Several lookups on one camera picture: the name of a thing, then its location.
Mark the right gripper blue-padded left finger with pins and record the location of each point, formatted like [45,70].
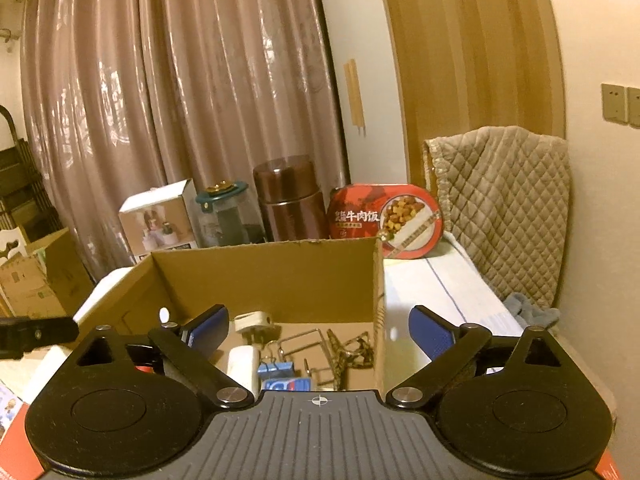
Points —
[187,349]

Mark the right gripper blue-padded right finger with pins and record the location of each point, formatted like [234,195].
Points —
[451,350]

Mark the white oblong charger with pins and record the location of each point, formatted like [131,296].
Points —
[242,367]

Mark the cream three-pin plug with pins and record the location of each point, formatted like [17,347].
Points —
[256,328]

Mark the blue binder clip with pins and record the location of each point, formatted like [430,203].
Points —
[272,365]

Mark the metal wire rack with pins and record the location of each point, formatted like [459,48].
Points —
[308,349]

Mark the leopard pattern hair clip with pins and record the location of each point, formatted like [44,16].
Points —
[354,354]

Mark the clear blue-label floss pick box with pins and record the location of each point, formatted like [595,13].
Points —
[287,384]

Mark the red Doraemon figurine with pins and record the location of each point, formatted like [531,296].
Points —
[145,369]

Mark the stacked flat cardboard boxes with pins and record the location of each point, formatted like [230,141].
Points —
[49,281]

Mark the booklet with landscape cover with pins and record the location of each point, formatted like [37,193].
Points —
[10,405]

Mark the grey cloth beside bed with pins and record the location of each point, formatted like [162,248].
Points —
[528,314]

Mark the white carved wooden board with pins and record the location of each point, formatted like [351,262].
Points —
[12,242]

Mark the brown cardboard box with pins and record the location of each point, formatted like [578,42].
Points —
[336,284]

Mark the black folding hand trolley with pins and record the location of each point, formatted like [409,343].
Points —
[25,203]

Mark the red Motul cardboard mat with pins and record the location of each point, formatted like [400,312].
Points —
[481,429]

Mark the white product box with photo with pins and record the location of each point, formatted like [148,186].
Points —
[160,219]

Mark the glass jar with teal lid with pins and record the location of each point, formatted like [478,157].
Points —
[229,215]

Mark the red beef rice meal box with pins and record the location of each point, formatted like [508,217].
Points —
[404,217]

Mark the quilted beige chair cover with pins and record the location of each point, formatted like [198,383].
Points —
[504,193]

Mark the brown thermos container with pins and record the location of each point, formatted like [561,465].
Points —
[290,199]

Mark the beige curtain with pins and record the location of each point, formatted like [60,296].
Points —
[121,96]

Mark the wooden door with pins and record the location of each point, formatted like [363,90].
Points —
[465,64]

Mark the wooden wall hook strip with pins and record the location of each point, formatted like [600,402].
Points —
[354,96]

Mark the wall socket plate left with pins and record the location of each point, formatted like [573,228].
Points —
[614,107]

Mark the wall socket plate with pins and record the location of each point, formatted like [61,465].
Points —
[633,107]
[614,107]

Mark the wall socket plate right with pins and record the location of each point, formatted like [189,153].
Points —
[633,107]

